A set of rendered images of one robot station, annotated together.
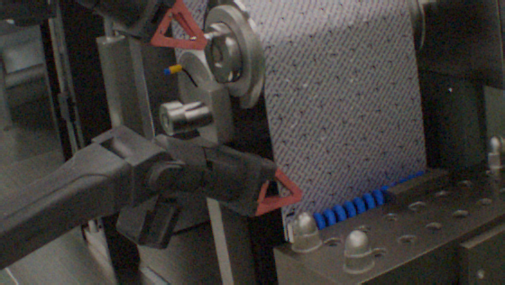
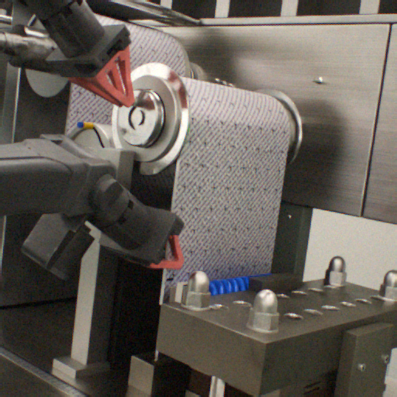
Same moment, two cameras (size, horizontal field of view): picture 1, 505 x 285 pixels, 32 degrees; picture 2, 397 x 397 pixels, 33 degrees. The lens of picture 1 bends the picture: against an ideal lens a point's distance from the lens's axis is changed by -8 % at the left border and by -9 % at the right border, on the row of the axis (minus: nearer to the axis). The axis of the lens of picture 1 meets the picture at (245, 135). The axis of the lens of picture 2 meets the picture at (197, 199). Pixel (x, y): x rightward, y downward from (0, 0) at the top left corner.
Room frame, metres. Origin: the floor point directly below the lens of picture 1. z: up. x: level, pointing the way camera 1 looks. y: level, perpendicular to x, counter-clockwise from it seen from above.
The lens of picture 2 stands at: (0.27, 0.26, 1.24)
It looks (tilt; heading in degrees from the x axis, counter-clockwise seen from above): 6 degrees down; 338
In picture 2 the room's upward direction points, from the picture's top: 7 degrees clockwise
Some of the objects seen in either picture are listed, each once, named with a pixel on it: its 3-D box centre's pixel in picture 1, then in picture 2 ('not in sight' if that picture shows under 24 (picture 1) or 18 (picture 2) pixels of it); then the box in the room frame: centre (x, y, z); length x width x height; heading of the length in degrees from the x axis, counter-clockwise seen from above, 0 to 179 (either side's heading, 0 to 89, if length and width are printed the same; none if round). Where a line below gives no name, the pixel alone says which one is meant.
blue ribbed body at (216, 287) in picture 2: (371, 205); (232, 290); (1.10, -0.15, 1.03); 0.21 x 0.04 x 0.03; 116
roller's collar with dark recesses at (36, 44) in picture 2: not in sight; (32, 49); (1.33, 0.13, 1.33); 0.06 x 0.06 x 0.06; 26
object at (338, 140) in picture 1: (354, 144); (226, 233); (1.12, -0.14, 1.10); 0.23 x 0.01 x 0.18; 116
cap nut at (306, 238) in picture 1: (305, 229); (198, 288); (1.00, -0.05, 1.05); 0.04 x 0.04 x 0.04
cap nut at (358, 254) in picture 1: (357, 249); (264, 308); (0.92, -0.10, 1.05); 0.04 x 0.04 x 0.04
